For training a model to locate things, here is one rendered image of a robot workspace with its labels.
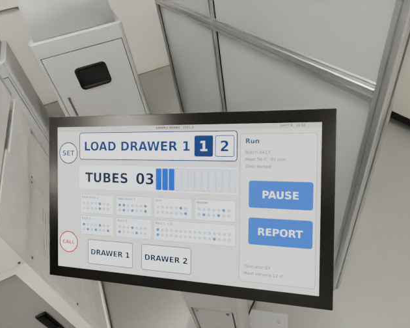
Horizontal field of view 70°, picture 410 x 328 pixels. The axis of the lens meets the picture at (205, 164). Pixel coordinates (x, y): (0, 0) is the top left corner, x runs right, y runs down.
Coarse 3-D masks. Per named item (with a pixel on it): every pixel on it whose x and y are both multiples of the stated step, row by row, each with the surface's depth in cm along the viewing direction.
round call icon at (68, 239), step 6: (60, 234) 56; (66, 234) 56; (72, 234) 56; (78, 234) 55; (60, 240) 56; (66, 240) 56; (72, 240) 56; (78, 240) 55; (60, 246) 56; (66, 246) 56; (72, 246) 56; (78, 246) 55; (66, 252) 56; (72, 252) 56; (78, 252) 55
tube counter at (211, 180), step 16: (144, 176) 52; (160, 176) 51; (176, 176) 50; (192, 176) 49; (208, 176) 49; (224, 176) 48; (176, 192) 50; (192, 192) 50; (208, 192) 49; (224, 192) 48
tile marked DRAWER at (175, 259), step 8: (144, 248) 52; (152, 248) 52; (160, 248) 51; (168, 248) 51; (176, 248) 50; (184, 248) 50; (144, 256) 52; (152, 256) 52; (160, 256) 51; (168, 256) 51; (176, 256) 50; (184, 256) 50; (144, 264) 52; (152, 264) 52; (160, 264) 51; (168, 264) 51; (176, 264) 50; (184, 264) 50; (168, 272) 51; (176, 272) 51; (184, 272) 50
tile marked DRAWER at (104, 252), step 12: (96, 240) 54; (108, 240) 54; (96, 252) 54; (108, 252) 54; (120, 252) 53; (132, 252) 53; (96, 264) 54; (108, 264) 54; (120, 264) 53; (132, 264) 53
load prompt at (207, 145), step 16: (80, 144) 55; (96, 144) 54; (112, 144) 53; (128, 144) 52; (144, 144) 52; (160, 144) 51; (176, 144) 50; (192, 144) 49; (208, 144) 49; (224, 144) 48; (128, 160) 52; (144, 160) 52; (160, 160) 51; (176, 160) 50; (192, 160) 49; (208, 160) 49; (224, 160) 48
